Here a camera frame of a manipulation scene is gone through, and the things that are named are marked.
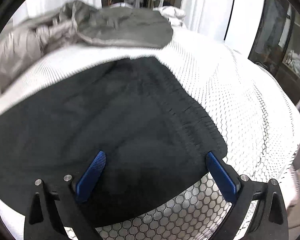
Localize black pants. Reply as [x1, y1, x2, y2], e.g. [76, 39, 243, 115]
[0, 57, 227, 227]

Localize white honeycomb mattress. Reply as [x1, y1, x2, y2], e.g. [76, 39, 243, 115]
[0, 29, 300, 239]

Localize glass door wardrobe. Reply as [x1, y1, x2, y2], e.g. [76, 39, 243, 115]
[248, 0, 300, 104]

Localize grey duvet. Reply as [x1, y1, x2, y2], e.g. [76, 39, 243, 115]
[0, 0, 173, 96]

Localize white office chair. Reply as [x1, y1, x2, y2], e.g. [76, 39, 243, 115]
[152, 0, 164, 9]

